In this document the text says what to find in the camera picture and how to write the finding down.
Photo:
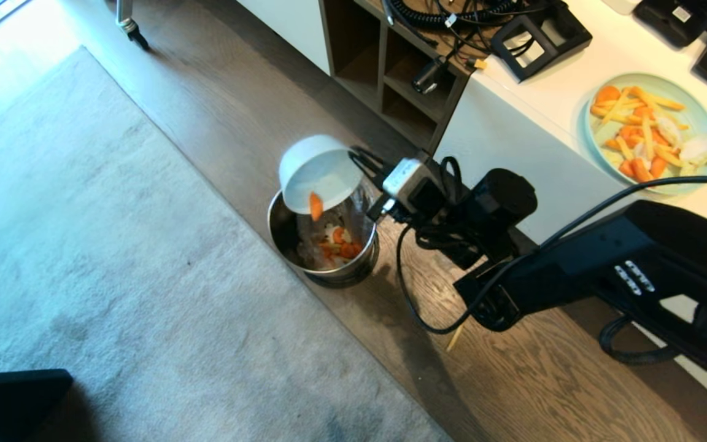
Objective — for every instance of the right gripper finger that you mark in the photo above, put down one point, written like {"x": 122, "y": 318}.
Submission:
{"x": 370, "y": 167}

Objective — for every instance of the carrot scrap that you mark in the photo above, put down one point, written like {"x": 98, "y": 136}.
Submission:
{"x": 349, "y": 250}
{"x": 338, "y": 235}

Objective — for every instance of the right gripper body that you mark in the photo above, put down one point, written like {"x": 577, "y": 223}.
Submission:
{"x": 445, "y": 224}

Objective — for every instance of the wooden shelf unit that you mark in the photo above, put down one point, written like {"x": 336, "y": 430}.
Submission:
{"x": 384, "y": 55}

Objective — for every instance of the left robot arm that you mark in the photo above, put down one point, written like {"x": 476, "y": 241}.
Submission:
{"x": 10, "y": 405}

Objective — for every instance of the black square frame device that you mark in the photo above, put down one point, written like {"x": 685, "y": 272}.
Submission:
{"x": 565, "y": 37}

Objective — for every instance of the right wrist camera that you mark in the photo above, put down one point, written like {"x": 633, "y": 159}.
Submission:
{"x": 407, "y": 179}

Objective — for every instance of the white cabinet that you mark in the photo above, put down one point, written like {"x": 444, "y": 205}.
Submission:
{"x": 292, "y": 24}

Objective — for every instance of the round metal trash bin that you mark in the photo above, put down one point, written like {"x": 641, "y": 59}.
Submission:
{"x": 283, "y": 236}

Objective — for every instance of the white bowl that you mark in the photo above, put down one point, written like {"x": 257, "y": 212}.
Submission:
{"x": 320, "y": 175}

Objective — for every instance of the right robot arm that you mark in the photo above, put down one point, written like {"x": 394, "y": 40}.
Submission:
{"x": 599, "y": 270}

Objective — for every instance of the french fry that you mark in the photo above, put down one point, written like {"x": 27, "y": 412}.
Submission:
{"x": 660, "y": 100}
{"x": 612, "y": 115}
{"x": 455, "y": 337}
{"x": 648, "y": 140}

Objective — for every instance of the chair leg with caster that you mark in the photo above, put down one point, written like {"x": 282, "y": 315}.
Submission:
{"x": 127, "y": 24}

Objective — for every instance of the onion piece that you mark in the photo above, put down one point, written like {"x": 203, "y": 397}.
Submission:
{"x": 669, "y": 131}
{"x": 700, "y": 148}

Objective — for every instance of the grey rug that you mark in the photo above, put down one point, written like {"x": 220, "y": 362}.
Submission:
{"x": 114, "y": 258}

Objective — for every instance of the black cylinder device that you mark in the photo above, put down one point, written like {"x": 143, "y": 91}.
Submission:
{"x": 427, "y": 75}

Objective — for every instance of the black box device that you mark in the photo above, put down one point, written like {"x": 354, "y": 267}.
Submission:
{"x": 666, "y": 21}

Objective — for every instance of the falling carrot piece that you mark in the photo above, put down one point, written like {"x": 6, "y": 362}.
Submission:
{"x": 316, "y": 206}

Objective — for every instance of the food scraps in bin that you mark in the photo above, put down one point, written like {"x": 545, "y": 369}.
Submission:
{"x": 359, "y": 215}

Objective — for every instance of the white counter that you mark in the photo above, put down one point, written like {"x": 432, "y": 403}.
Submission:
{"x": 513, "y": 141}

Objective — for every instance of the yellow plug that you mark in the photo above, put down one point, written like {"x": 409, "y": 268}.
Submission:
{"x": 479, "y": 62}

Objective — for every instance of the pale green plate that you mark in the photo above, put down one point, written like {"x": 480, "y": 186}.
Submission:
{"x": 700, "y": 120}

